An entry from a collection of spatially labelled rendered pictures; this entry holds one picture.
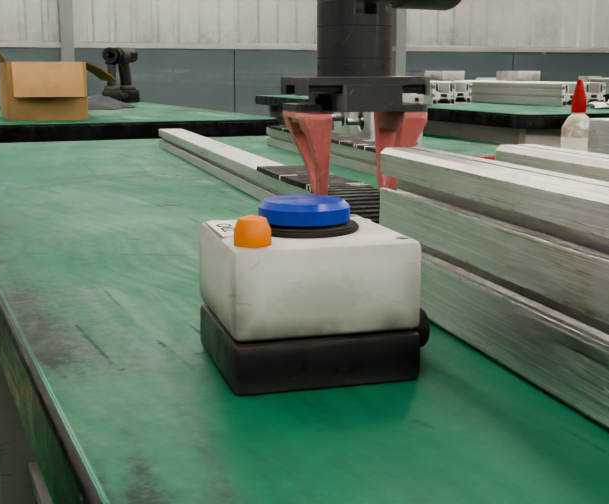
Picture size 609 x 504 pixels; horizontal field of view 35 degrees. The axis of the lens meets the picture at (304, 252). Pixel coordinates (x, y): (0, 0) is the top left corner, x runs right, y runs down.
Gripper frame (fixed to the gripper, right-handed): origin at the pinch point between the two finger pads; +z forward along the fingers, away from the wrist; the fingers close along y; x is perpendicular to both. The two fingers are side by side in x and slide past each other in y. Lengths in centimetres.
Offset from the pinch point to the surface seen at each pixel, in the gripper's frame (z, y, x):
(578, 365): 1.2, -4.9, -40.8
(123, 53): -16, 15, 329
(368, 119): -2, 28, 74
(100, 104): 2, 0, 264
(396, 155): -5.1, -4.9, -21.8
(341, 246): -2.7, -12.5, -35.3
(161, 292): 3.2, -17.2, -15.8
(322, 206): -4.1, -12.6, -33.2
